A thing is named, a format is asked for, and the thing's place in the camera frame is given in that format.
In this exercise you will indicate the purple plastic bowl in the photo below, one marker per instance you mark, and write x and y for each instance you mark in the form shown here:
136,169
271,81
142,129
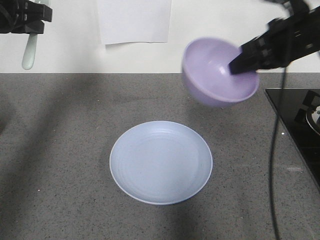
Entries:
206,73

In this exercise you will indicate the black gas stove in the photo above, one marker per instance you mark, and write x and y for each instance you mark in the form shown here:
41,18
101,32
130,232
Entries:
299,111

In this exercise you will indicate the white paper sheet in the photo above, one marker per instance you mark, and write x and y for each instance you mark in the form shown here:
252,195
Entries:
134,21

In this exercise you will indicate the light blue plate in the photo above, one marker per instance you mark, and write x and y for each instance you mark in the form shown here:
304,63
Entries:
161,162

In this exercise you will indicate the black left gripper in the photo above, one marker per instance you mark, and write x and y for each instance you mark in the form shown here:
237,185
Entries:
14,15

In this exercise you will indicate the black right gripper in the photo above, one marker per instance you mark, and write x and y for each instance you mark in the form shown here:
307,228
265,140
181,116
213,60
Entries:
286,40

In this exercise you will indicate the pale green plastic spoon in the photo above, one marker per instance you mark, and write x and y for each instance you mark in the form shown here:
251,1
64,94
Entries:
30,51

